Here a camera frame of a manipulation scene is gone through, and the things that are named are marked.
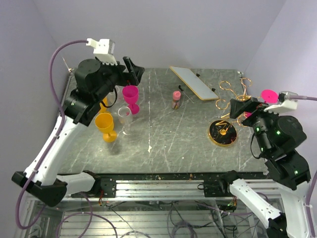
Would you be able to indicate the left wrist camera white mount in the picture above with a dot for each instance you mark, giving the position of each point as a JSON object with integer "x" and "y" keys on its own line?
{"x": 103, "y": 50}

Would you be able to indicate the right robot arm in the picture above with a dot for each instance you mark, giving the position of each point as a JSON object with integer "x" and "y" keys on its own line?
{"x": 278, "y": 135}

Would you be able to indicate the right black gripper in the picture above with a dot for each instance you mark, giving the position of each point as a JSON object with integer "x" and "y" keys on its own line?
{"x": 237, "y": 106}

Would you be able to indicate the orange wine glass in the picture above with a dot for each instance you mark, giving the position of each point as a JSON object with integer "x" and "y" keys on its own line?
{"x": 105, "y": 124}
{"x": 103, "y": 106}

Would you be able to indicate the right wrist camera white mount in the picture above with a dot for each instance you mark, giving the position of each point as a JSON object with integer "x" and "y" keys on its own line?
{"x": 285, "y": 104}

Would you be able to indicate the gold wine glass rack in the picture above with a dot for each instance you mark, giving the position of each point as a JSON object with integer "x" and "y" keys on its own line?
{"x": 222, "y": 132}

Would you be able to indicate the pink wine glass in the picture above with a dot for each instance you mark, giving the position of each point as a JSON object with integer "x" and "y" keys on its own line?
{"x": 267, "y": 96}
{"x": 131, "y": 96}

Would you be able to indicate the small pink capped bottle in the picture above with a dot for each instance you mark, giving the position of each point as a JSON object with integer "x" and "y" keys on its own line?
{"x": 175, "y": 99}

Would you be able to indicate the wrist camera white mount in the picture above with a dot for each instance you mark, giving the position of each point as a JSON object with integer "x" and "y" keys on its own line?
{"x": 285, "y": 104}
{"x": 103, "y": 50}

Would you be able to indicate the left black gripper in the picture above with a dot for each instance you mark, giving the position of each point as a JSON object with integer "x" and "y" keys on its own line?
{"x": 126, "y": 78}

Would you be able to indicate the yellow framed tilted mirror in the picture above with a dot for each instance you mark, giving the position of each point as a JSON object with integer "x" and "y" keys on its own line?
{"x": 192, "y": 81}

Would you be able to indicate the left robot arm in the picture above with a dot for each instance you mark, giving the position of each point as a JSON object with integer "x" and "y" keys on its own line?
{"x": 94, "y": 81}

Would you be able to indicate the aluminium rail frame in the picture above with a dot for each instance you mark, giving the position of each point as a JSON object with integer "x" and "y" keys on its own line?
{"x": 131, "y": 187}

